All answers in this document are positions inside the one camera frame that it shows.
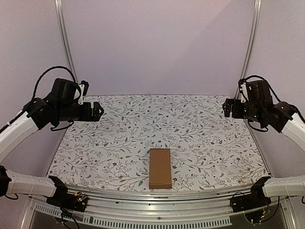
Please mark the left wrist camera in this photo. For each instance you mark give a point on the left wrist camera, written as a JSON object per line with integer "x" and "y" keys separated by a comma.
{"x": 81, "y": 91}

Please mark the right aluminium frame post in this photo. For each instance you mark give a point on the right aluminium frame post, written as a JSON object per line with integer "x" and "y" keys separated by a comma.
{"x": 252, "y": 37}

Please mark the aluminium frame post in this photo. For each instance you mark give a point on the aluminium frame post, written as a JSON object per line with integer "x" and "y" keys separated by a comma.
{"x": 252, "y": 37}
{"x": 64, "y": 36}

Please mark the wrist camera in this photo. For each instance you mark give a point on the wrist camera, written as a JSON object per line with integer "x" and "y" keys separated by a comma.
{"x": 243, "y": 90}
{"x": 81, "y": 91}

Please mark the floral patterned table mat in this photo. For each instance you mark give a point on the floral patterned table mat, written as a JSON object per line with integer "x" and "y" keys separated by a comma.
{"x": 208, "y": 150}

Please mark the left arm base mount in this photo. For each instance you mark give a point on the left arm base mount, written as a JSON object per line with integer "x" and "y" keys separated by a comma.
{"x": 61, "y": 198}

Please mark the brown cardboard box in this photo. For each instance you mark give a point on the brown cardboard box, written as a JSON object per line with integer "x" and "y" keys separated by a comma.
{"x": 160, "y": 174}

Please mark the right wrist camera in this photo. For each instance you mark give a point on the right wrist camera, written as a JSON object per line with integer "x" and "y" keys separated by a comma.
{"x": 243, "y": 90}

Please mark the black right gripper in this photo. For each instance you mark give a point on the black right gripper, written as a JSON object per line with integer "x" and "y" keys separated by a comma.
{"x": 237, "y": 109}

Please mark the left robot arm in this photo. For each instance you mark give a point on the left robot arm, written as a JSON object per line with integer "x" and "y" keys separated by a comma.
{"x": 63, "y": 104}

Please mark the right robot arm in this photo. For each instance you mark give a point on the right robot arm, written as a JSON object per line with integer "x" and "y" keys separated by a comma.
{"x": 256, "y": 105}

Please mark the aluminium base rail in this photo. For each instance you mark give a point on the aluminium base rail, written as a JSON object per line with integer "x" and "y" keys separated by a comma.
{"x": 111, "y": 209}

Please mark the left aluminium frame post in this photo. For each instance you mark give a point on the left aluminium frame post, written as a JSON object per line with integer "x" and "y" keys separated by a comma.
{"x": 64, "y": 36}

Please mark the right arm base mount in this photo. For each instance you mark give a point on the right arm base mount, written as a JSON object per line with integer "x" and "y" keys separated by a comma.
{"x": 255, "y": 205}

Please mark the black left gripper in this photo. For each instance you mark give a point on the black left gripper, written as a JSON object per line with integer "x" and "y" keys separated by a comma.
{"x": 88, "y": 117}

